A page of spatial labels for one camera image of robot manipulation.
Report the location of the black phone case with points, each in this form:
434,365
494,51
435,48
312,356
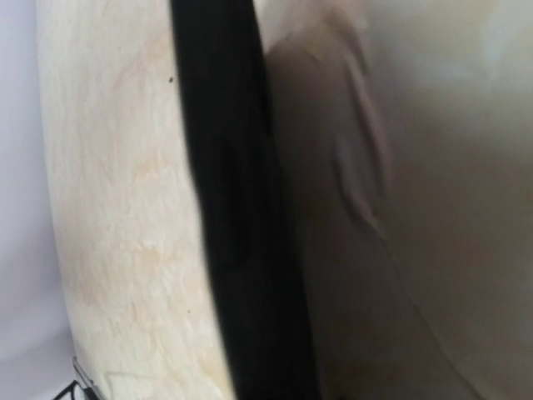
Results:
254,268

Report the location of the front aluminium rail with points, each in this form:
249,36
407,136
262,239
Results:
81,388

